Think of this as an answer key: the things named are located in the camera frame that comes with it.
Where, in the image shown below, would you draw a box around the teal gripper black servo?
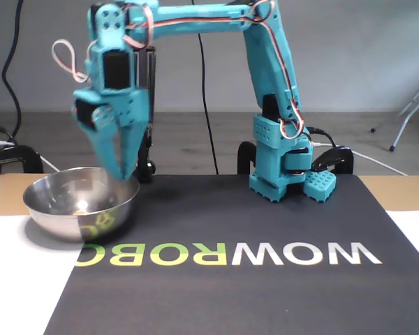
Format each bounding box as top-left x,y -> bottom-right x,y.
72,89 -> 149,181

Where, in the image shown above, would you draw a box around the metal bowl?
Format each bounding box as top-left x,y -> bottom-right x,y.
22,166 -> 140,244

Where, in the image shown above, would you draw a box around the black spring lamp stand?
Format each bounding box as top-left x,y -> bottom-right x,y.
128,0 -> 158,184

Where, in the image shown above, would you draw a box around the black mat with WOWROBO print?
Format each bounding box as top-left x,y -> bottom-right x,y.
43,173 -> 419,335

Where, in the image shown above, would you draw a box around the white folding stand legs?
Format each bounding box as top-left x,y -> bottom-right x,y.
369,71 -> 419,151

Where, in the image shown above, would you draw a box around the short white cable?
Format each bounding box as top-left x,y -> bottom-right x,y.
38,155 -> 62,172

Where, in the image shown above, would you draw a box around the thin black hanging cable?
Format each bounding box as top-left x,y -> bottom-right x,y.
191,0 -> 220,174

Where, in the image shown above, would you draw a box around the gripper servo wire loop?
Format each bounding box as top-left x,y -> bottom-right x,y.
51,38 -> 91,84

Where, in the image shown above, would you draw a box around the black cable loop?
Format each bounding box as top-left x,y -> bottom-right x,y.
0,122 -> 19,144

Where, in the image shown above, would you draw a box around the arm servo wire harness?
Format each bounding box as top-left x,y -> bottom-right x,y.
124,0 -> 305,140

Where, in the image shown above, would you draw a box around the black power cable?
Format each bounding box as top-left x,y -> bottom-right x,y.
306,126 -> 337,149

